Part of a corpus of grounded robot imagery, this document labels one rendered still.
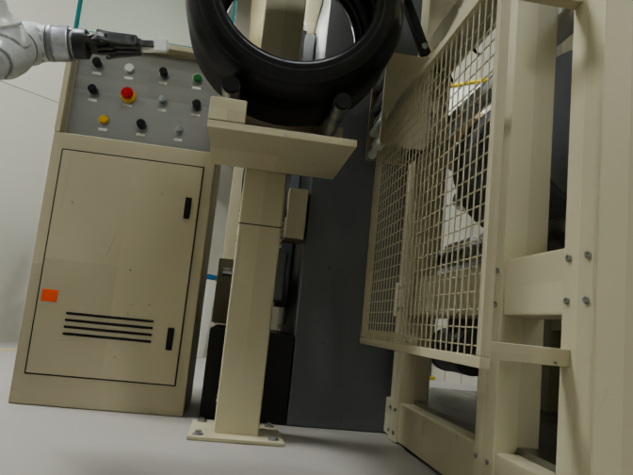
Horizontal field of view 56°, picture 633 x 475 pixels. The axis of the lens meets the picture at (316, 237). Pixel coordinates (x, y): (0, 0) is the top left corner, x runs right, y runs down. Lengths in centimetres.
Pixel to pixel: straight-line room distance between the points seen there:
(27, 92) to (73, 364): 317
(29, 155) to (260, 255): 333
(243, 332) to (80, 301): 60
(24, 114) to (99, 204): 287
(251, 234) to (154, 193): 46
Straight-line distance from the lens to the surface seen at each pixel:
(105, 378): 210
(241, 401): 179
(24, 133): 493
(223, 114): 149
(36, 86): 504
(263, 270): 178
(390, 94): 189
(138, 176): 213
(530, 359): 104
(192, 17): 162
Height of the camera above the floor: 34
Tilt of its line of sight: 8 degrees up
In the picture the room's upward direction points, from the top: 6 degrees clockwise
